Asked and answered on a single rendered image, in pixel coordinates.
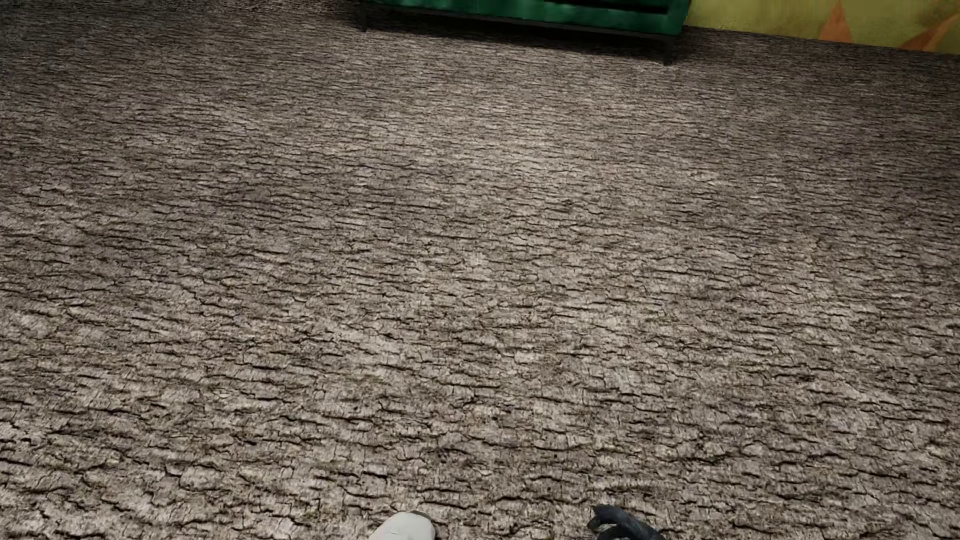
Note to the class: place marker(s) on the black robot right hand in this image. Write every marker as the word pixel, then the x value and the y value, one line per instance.
pixel 619 525

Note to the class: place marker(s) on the white robot left leg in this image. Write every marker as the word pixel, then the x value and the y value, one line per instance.
pixel 405 529

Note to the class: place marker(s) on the green sofa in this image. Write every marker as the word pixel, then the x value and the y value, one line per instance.
pixel 570 11

